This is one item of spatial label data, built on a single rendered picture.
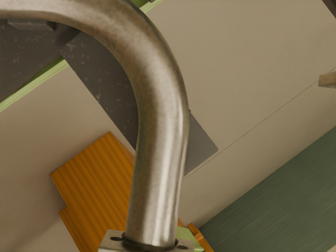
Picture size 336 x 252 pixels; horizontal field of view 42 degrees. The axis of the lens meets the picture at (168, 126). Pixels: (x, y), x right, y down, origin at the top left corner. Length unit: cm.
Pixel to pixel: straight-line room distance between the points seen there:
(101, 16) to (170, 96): 6
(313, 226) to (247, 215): 89
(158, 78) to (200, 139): 7
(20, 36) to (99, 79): 6
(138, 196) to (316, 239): 614
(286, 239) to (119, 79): 609
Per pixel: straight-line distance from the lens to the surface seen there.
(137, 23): 25
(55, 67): 43
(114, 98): 30
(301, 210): 641
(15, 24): 30
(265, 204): 641
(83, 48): 30
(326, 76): 30
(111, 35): 25
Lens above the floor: 123
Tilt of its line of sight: 24 degrees down
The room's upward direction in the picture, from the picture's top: 143 degrees clockwise
